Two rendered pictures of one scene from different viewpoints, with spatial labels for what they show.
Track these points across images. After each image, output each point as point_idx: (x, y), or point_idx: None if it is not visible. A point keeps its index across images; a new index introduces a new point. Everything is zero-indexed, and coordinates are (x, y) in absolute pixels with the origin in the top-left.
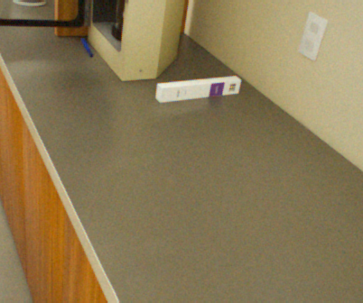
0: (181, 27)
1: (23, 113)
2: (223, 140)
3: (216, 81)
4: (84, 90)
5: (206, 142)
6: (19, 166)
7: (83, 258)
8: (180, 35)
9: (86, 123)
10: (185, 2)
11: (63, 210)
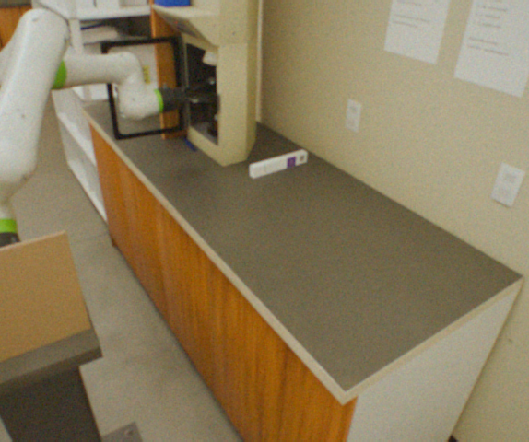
0: None
1: (162, 201)
2: (304, 198)
3: (289, 156)
4: (198, 178)
5: (293, 202)
6: (153, 239)
7: (228, 291)
8: None
9: (208, 201)
10: None
11: (205, 263)
